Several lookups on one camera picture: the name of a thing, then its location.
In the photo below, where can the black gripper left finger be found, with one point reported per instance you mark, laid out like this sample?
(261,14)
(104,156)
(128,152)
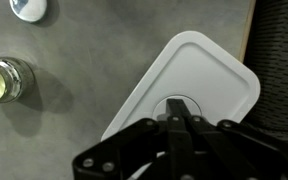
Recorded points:
(158,150)

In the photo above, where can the white container lid with button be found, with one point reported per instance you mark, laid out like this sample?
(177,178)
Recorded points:
(211,82)

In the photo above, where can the glass candle jar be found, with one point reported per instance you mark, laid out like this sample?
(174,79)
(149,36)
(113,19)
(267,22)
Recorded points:
(16,79)

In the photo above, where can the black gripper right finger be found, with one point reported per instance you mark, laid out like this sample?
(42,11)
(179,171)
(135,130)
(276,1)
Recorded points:
(245,153)

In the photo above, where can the grey coffee table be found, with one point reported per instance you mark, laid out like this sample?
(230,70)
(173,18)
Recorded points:
(88,56)

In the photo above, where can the round metal candle lid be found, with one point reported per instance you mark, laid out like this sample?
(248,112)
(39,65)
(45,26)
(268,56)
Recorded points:
(29,10)

